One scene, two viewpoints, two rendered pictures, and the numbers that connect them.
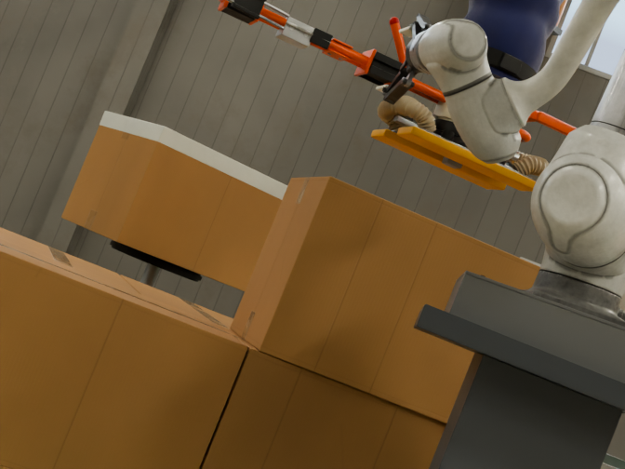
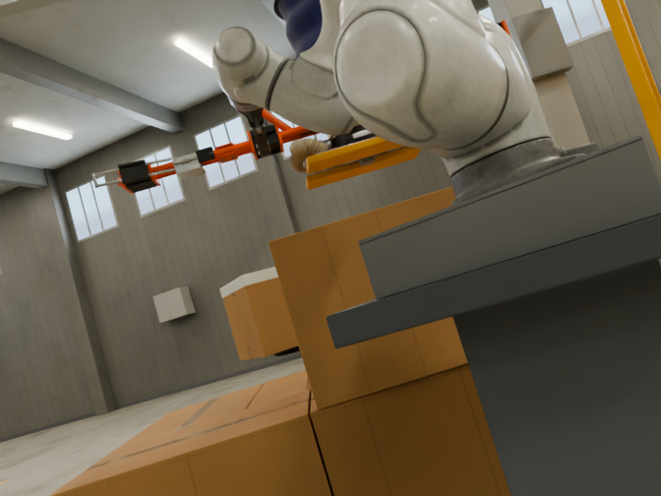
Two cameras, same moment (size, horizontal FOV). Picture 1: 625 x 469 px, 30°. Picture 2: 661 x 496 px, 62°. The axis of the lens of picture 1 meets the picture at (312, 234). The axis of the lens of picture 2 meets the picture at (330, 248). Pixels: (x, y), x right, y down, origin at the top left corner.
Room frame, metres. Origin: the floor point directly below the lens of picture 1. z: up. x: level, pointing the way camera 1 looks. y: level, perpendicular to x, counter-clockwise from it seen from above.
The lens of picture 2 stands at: (1.24, -0.36, 0.76)
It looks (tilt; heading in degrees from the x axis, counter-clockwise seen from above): 6 degrees up; 11
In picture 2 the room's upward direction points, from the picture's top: 17 degrees counter-clockwise
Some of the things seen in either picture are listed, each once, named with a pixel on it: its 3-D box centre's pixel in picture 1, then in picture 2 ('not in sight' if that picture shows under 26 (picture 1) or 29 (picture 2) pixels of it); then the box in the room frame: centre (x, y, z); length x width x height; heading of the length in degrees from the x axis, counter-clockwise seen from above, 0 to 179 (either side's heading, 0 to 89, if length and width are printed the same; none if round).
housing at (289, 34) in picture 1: (295, 33); (189, 165); (2.61, 0.21, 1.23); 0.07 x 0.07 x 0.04; 15
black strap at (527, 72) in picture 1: (490, 68); not in sight; (2.73, -0.24, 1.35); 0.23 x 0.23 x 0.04
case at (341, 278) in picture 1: (392, 305); (405, 288); (2.73, -0.24, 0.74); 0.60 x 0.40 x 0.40; 103
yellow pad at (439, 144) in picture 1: (472, 154); (368, 142); (2.64, -0.27, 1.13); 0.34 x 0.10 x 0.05; 105
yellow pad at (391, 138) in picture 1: (441, 154); (361, 161); (2.82, -0.22, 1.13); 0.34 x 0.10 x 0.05; 105
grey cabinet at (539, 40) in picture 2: not in sight; (540, 43); (3.89, -1.07, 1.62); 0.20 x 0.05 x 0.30; 104
